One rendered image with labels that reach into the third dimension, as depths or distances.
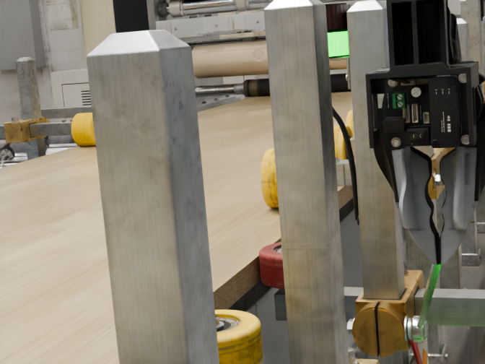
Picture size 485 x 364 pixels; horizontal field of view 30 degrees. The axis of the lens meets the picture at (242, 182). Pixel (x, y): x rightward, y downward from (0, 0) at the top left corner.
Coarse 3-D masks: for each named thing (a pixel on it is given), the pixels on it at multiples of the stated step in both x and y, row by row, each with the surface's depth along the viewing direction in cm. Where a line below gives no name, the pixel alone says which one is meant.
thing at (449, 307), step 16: (352, 288) 96; (352, 304) 94; (416, 304) 92; (432, 304) 91; (448, 304) 91; (464, 304) 90; (480, 304) 90; (432, 320) 92; (448, 320) 91; (464, 320) 90; (480, 320) 90
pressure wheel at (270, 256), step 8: (264, 248) 97; (272, 248) 97; (280, 248) 98; (264, 256) 95; (272, 256) 94; (280, 256) 93; (264, 264) 95; (272, 264) 94; (280, 264) 93; (264, 272) 95; (272, 272) 94; (280, 272) 93; (264, 280) 95; (272, 280) 94; (280, 280) 94; (280, 288) 94
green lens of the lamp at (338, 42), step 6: (330, 36) 85; (336, 36) 85; (342, 36) 85; (330, 42) 85; (336, 42) 85; (342, 42) 85; (330, 48) 85; (336, 48) 85; (342, 48) 85; (348, 48) 86; (330, 54) 85; (336, 54) 85; (342, 54) 85; (348, 54) 86
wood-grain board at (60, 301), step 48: (336, 96) 311; (240, 144) 196; (0, 192) 157; (48, 192) 152; (96, 192) 148; (240, 192) 137; (0, 240) 116; (48, 240) 114; (96, 240) 111; (240, 240) 105; (0, 288) 92; (48, 288) 91; (96, 288) 89; (240, 288) 92; (0, 336) 77; (48, 336) 76; (96, 336) 75
